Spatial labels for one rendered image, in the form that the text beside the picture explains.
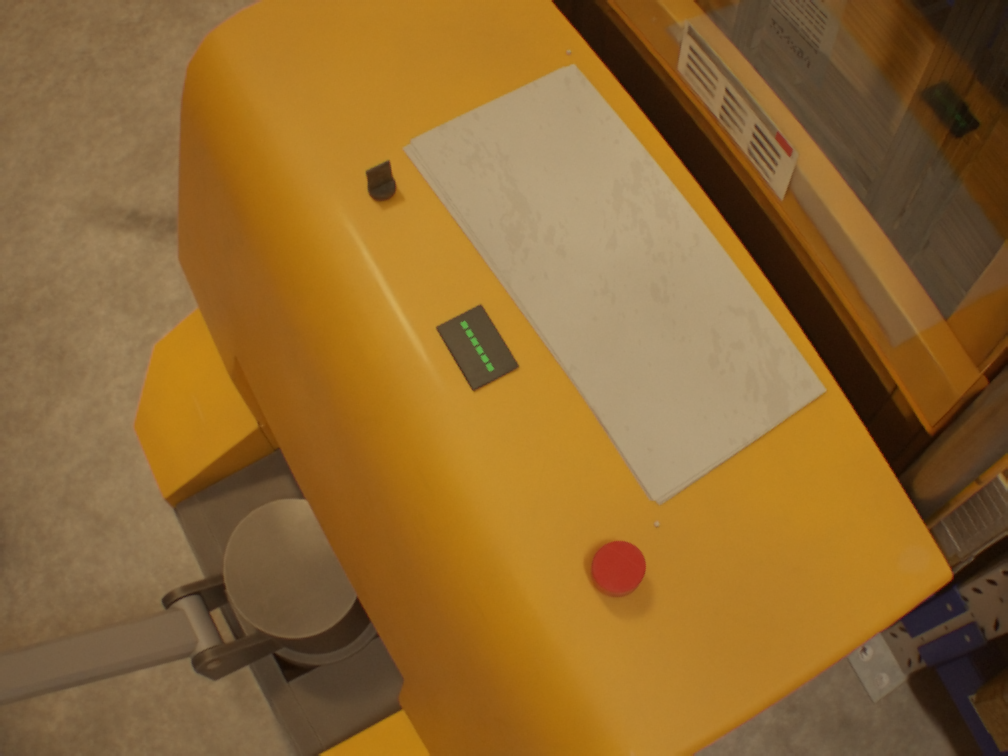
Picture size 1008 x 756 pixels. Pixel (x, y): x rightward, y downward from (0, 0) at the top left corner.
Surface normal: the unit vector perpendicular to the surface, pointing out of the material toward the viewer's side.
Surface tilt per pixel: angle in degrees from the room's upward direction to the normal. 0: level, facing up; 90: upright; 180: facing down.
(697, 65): 90
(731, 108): 90
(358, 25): 0
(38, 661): 38
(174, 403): 22
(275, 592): 0
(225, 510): 0
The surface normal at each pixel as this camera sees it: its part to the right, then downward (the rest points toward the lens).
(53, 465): -0.01, -0.37
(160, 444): -0.33, -0.18
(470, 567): -0.62, 0.06
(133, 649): 0.53, -0.58
